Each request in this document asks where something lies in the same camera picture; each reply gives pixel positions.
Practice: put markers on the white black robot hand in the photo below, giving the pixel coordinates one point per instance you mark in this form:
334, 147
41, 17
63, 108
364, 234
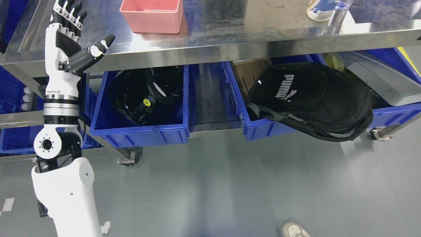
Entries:
65, 59

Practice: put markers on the pink storage box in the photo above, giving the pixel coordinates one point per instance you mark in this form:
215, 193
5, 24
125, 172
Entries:
153, 16

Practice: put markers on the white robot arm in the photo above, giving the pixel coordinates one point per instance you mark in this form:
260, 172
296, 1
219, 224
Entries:
63, 178

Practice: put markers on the cardboard box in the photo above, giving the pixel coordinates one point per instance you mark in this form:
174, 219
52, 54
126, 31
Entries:
247, 72

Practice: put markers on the blue bin far left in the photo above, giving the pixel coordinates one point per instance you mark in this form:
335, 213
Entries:
20, 140

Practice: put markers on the blue bin with black gear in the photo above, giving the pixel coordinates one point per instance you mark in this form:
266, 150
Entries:
119, 132

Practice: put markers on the black equipment in bin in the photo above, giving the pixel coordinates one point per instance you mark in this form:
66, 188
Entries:
148, 96

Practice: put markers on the table caster wheel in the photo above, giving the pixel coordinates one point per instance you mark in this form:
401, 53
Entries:
130, 156

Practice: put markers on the stainless steel table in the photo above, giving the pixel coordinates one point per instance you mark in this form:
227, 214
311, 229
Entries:
224, 30

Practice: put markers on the white blue bottle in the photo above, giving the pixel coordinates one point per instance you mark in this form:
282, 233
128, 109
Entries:
321, 10

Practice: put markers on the black Puma backpack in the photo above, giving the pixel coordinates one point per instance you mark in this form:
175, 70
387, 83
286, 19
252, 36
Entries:
314, 99

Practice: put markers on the grey shoe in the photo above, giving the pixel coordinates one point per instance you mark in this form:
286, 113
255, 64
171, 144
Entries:
292, 229

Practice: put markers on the blue bin under backpack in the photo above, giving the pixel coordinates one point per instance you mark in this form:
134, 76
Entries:
382, 117

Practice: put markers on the grey plastic lid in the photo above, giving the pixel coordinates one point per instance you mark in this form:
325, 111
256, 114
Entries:
387, 72

